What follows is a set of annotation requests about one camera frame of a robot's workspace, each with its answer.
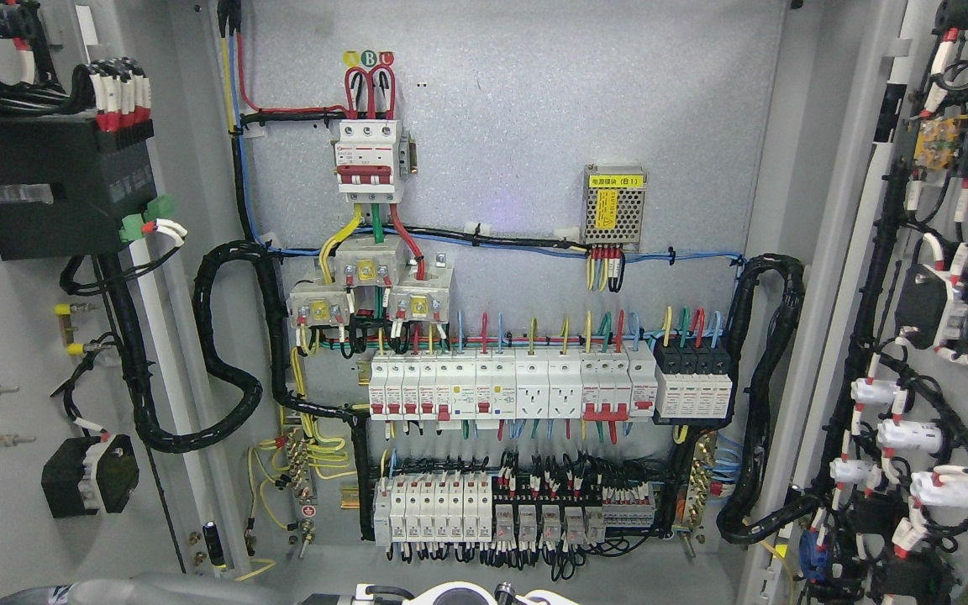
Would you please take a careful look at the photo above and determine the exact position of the grey current transformer cluster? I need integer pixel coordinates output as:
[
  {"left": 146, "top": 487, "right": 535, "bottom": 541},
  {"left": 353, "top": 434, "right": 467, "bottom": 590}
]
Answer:
[{"left": 286, "top": 234, "right": 453, "bottom": 327}]

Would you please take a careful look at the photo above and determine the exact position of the lower relay and breaker row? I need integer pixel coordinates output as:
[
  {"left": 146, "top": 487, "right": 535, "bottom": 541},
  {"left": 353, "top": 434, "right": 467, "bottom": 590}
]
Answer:
[{"left": 371, "top": 467, "right": 656, "bottom": 567}]

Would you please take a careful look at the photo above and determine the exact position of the metal mesh power supply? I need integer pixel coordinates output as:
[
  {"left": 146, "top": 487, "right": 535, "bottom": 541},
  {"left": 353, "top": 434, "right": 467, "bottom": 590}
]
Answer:
[{"left": 580, "top": 164, "right": 648, "bottom": 248}]

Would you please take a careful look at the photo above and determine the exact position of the black surge protector module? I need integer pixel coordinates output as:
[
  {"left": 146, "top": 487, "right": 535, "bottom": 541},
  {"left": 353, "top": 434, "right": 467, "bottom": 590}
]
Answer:
[{"left": 653, "top": 340, "right": 733, "bottom": 426}]

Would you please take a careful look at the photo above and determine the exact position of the red three-pole main breaker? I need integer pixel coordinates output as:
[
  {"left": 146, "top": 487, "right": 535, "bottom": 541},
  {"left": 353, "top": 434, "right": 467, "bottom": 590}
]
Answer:
[{"left": 334, "top": 119, "right": 410, "bottom": 204}]

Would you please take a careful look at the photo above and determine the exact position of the grey cabinet door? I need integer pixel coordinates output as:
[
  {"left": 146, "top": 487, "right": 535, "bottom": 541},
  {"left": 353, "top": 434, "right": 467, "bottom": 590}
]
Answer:
[
  {"left": 0, "top": 1, "right": 235, "bottom": 597},
  {"left": 719, "top": 1, "right": 968, "bottom": 604}
]

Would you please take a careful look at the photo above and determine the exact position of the yellow terminal post pair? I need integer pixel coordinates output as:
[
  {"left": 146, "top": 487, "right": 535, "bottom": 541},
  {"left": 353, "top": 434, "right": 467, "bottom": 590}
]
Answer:
[{"left": 53, "top": 302, "right": 118, "bottom": 359}]

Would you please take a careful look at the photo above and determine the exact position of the black corrugated cable conduit right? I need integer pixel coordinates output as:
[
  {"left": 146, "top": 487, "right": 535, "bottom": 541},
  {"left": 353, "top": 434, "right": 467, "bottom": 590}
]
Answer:
[{"left": 715, "top": 254, "right": 808, "bottom": 545}]

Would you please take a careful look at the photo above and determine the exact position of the black corrugated cable conduit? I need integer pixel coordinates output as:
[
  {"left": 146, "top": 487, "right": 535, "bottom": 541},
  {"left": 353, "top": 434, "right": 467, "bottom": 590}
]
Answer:
[
  {"left": 97, "top": 239, "right": 367, "bottom": 455},
  {"left": 715, "top": 254, "right": 808, "bottom": 545}
]

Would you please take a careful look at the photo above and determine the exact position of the black corrugated cable conduit left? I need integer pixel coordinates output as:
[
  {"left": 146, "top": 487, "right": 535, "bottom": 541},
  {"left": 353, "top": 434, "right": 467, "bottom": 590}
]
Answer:
[{"left": 97, "top": 239, "right": 367, "bottom": 455}]

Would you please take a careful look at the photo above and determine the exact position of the white socket breaker row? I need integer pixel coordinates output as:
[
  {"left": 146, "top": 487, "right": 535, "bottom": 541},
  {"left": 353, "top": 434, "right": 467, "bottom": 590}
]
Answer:
[{"left": 366, "top": 345, "right": 660, "bottom": 439}]

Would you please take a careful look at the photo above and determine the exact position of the black digital power meter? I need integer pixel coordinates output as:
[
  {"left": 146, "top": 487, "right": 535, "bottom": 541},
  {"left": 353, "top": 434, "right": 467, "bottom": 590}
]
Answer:
[{"left": 0, "top": 111, "right": 174, "bottom": 260}]

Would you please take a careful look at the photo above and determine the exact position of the rotary selector switch left door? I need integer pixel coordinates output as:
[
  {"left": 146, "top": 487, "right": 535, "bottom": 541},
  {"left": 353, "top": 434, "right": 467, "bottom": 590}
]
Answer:
[{"left": 41, "top": 434, "right": 139, "bottom": 519}]

